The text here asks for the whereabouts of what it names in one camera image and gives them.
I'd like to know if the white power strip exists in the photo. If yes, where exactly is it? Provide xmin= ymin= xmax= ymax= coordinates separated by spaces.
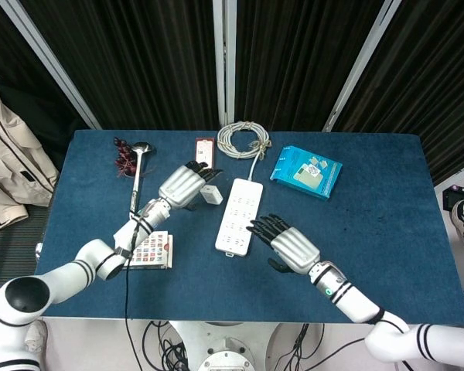
xmin=215 ymin=177 xmax=264 ymax=258

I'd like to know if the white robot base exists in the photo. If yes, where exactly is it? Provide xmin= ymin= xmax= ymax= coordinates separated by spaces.
xmin=165 ymin=320 xmax=295 ymax=371

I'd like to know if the beige jacket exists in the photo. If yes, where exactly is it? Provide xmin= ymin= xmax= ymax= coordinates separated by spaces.
xmin=0 ymin=72 xmax=60 ymax=232

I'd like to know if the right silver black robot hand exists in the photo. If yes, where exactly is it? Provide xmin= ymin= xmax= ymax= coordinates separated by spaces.
xmin=245 ymin=213 xmax=321 ymax=277

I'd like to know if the dark pleated curtain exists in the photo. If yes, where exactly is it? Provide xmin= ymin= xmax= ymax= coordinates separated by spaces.
xmin=0 ymin=0 xmax=464 ymax=186

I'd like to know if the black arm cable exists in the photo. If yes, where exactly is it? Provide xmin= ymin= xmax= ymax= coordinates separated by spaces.
xmin=121 ymin=216 xmax=146 ymax=371

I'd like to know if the artificial red grape bunch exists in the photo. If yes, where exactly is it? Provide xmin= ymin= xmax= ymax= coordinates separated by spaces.
xmin=112 ymin=138 xmax=155 ymax=179

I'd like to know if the small red card box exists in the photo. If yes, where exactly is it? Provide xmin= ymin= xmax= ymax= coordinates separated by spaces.
xmin=194 ymin=137 xmax=214 ymax=165

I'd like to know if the white picture card box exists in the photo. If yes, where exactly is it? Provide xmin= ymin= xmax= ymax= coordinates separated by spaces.
xmin=127 ymin=230 xmax=174 ymax=270

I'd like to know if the white cable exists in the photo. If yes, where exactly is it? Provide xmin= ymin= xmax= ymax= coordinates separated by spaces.
xmin=216 ymin=121 xmax=274 ymax=182

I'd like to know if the steel ladle black handle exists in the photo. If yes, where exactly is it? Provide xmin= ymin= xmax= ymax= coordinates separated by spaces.
xmin=129 ymin=141 xmax=157 ymax=220

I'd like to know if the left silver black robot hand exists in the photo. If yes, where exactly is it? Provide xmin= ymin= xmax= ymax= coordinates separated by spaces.
xmin=157 ymin=160 xmax=226 ymax=213

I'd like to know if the white frame post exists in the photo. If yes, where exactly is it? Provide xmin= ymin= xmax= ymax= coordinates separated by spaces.
xmin=322 ymin=0 xmax=403 ymax=132
xmin=0 ymin=0 xmax=101 ymax=131
xmin=212 ymin=0 xmax=237 ymax=127

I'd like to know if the blue table cloth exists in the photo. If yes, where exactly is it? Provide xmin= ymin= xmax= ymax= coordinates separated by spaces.
xmin=34 ymin=129 xmax=464 ymax=325

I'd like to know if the black floor cable bundle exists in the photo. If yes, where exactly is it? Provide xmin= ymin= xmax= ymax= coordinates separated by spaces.
xmin=141 ymin=320 xmax=194 ymax=371

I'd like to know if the white charger adapter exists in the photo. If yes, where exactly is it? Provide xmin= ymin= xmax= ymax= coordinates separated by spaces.
xmin=199 ymin=185 xmax=223 ymax=206

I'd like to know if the blue cardboard box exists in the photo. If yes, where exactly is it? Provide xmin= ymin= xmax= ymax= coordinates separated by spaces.
xmin=269 ymin=145 xmax=343 ymax=202

